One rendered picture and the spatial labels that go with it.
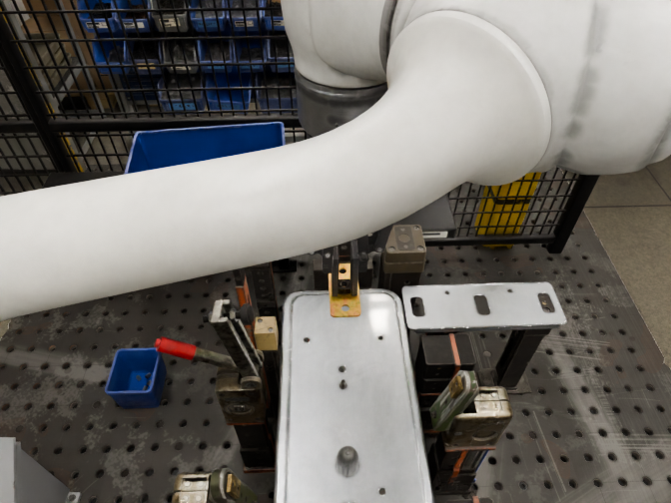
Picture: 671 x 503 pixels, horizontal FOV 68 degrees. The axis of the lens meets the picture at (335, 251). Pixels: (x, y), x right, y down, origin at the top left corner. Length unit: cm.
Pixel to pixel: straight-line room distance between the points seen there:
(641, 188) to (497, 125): 293
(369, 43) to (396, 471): 61
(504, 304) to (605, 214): 197
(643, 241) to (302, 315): 218
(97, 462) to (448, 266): 96
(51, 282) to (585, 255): 145
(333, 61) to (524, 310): 70
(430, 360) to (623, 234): 205
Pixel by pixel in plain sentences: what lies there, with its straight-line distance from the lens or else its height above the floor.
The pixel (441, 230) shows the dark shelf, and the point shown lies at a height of 103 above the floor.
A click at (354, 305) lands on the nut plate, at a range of 61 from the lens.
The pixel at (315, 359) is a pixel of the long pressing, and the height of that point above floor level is 100.
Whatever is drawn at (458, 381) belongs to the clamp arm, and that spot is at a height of 111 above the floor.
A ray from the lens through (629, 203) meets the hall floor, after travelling 304.
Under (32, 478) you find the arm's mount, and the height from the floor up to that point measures 88.
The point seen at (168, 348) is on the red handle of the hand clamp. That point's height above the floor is 114.
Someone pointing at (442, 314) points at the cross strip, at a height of 100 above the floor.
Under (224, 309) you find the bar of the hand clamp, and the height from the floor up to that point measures 121.
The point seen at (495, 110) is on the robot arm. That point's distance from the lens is 25.
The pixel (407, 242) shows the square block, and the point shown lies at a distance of 96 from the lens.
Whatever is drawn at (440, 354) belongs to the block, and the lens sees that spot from 91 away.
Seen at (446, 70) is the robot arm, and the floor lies 163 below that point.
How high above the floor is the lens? 174
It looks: 47 degrees down
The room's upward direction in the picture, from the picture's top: straight up
